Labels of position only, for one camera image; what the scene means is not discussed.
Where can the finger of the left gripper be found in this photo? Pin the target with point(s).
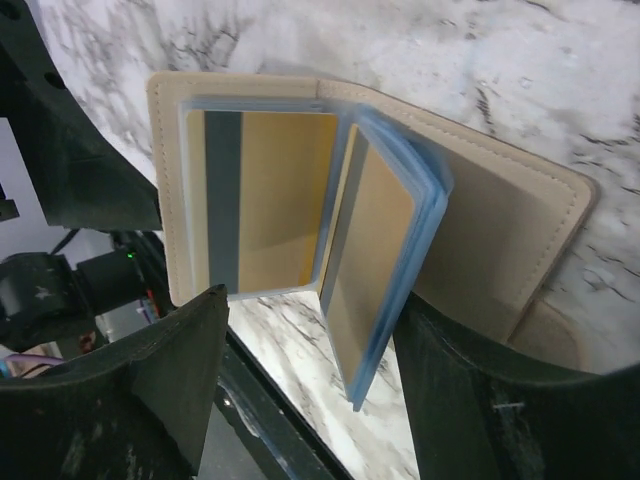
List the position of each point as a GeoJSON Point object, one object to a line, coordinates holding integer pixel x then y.
{"type": "Point", "coordinates": [80, 180]}

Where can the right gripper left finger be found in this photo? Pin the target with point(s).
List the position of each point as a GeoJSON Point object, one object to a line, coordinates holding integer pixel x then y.
{"type": "Point", "coordinates": [137, 408]}

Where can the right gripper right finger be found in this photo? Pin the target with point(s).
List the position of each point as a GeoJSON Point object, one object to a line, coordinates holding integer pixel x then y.
{"type": "Point", "coordinates": [480, 410]}

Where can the gold VIP card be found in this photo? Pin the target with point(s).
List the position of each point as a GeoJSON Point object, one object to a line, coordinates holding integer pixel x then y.
{"type": "Point", "coordinates": [255, 192]}

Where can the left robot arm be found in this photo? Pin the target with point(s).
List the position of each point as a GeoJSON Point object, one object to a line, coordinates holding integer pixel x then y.
{"type": "Point", "coordinates": [44, 299]}

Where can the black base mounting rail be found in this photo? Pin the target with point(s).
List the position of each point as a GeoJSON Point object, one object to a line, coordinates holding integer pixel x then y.
{"type": "Point", "coordinates": [260, 400]}

